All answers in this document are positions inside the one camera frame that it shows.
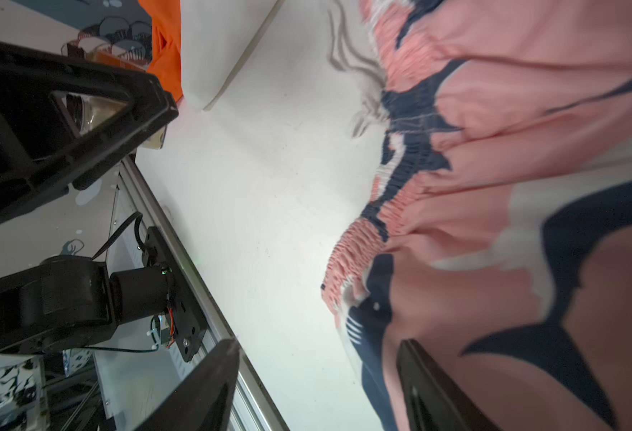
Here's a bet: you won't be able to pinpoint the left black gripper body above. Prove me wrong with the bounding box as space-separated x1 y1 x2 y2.
0 42 179 224

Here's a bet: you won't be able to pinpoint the pink shark print shorts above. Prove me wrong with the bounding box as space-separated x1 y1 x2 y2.
321 1 632 430

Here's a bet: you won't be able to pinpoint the aluminium front rail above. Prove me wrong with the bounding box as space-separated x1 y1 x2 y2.
120 156 289 430

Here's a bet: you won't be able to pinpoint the orange cloth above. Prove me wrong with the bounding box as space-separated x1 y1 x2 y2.
138 0 183 102

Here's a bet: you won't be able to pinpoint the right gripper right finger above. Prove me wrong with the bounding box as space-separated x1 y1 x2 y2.
397 339 498 431

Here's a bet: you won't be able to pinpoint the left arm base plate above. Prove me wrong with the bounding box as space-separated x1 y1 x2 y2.
143 226 209 363

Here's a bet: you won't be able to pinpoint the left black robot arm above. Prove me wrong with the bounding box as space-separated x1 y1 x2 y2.
0 42 179 356

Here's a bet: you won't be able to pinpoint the white cloth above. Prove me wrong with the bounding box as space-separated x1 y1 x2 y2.
179 0 287 112

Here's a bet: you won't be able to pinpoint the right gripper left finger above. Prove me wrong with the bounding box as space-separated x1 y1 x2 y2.
137 339 240 431

